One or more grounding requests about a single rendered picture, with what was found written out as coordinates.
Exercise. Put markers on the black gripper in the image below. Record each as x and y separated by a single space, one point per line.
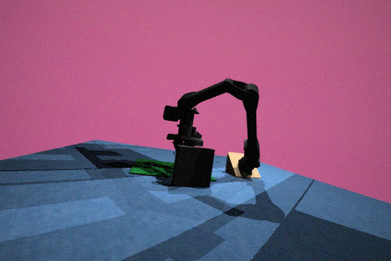
184 136

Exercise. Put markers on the green circuit board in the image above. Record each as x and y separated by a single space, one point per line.
152 168

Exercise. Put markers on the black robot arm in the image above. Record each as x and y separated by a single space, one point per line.
247 93

